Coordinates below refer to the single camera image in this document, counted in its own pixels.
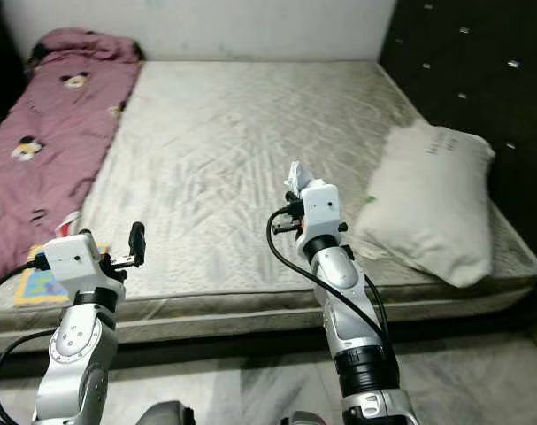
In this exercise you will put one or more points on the dark tufted headboard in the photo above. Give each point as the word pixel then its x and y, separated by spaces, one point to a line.
pixel 471 53

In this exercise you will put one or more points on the colourful children's book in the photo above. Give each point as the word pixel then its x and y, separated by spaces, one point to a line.
pixel 38 285

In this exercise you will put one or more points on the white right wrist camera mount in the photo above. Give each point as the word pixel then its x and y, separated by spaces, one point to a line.
pixel 321 208

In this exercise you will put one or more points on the pink cartoon print blanket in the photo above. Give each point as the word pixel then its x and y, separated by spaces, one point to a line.
pixel 47 150

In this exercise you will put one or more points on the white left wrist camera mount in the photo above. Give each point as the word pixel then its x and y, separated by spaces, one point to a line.
pixel 73 258

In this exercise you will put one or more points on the white tissue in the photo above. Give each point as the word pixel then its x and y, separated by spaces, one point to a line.
pixel 301 180

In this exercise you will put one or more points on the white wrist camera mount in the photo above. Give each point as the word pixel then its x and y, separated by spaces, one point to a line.
pixel 73 258
pixel 321 208

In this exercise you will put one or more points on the robot left leg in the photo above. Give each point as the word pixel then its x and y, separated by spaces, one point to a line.
pixel 166 413

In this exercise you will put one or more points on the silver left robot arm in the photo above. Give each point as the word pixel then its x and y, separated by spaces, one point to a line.
pixel 73 354

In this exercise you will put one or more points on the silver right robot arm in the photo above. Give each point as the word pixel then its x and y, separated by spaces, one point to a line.
pixel 343 283

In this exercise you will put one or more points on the white pillow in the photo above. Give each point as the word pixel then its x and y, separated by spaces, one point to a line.
pixel 427 204

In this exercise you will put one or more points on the white quilted mattress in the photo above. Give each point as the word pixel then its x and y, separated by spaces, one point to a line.
pixel 241 133

